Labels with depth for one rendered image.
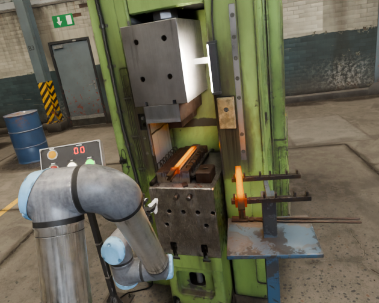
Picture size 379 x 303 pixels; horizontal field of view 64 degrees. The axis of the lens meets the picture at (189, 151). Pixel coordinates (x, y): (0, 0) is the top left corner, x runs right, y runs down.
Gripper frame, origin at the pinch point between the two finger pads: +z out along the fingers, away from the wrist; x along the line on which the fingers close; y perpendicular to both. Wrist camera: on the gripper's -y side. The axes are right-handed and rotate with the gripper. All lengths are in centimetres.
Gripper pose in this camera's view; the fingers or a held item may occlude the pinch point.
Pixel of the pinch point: (151, 198)
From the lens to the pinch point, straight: 143.3
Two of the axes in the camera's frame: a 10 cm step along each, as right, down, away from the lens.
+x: 9.5, -0.2, -3.2
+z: 3.0, -3.5, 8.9
